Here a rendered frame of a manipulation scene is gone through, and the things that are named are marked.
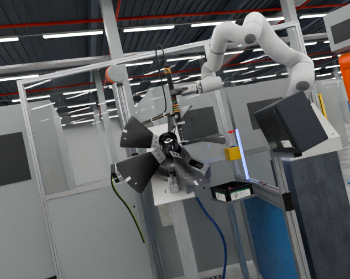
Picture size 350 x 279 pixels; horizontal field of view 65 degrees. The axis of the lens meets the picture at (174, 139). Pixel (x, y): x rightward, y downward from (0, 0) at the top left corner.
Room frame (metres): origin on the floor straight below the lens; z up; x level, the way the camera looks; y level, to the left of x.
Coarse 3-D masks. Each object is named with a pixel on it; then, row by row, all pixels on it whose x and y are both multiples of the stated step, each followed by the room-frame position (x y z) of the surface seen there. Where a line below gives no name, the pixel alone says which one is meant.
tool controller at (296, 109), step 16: (288, 96) 0.97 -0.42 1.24; (304, 96) 0.94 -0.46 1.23; (256, 112) 1.15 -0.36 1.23; (272, 112) 0.98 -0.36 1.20; (288, 112) 0.94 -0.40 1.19; (304, 112) 0.94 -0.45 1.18; (272, 128) 1.06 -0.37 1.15; (288, 128) 0.94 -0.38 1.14; (304, 128) 0.94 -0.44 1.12; (320, 128) 0.94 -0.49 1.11; (272, 144) 1.11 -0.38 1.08; (288, 144) 0.99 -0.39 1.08; (304, 144) 0.94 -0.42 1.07
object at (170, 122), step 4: (180, 108) 1.95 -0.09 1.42; (184, 108) 1.91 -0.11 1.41; (188, 108) 1.88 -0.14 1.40; (180, 112) 1.90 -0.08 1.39; (184, 112) 1.86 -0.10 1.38; (168, 116) 2.01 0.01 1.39; (168, 120) 1.98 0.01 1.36; (172, 120) 1.93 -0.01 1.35; (168, 124) 1.95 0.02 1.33; (172, 124) 1.88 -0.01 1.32; (168, 128) 1.90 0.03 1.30; (172, 128) 1.82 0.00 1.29
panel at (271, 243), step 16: (256, 208) 1.76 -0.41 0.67; (272, 208) 1.45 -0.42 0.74; (256, 224) 1.86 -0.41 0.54; (272, 224) 1.51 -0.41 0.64; (256, 240) 1.96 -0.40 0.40; (272, 240) 1.58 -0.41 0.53; (288, 240) 1.32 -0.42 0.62; (272, 256) 1.65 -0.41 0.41; (288, 256) 1.37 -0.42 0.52; (272, 272) 1.74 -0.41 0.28; (288, 272) 1.43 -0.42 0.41
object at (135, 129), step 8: (128, 120) 1.88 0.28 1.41; (136, 120) 1.85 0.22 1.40; (128, 128) 1.86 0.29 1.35; (136, 128) 1.83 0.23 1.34; (144, 128) 1.81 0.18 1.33; (128, 136) 1.85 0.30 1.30; (136, 136) 1.83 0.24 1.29; (144, 136) 1.81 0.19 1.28; (152, 136) 1.79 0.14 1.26; (120, 144) 1.87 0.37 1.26; (128, 144) 1.85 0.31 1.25; (136, 144) 1.84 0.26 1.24; (144, 144) 1.82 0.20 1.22
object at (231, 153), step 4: (224, 148) 2.11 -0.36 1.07; (228, 148) 1.98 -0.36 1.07; (232, 148) 1.98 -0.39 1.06; (236, 148) 1.98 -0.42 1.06; (224, 152) 2.13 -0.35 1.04; (228, 152) 1.98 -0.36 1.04; (232, 152) 1.98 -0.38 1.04; (236, 152) 1.98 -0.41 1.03; (240, 152) 1.98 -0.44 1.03; (228, 156) 2.01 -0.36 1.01; (232, 156) 1.98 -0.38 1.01; (236, 156) 1.98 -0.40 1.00; (240, 156) 1.98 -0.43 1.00; (228, 160) 2.05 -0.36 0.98; (232, 160) 1.98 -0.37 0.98
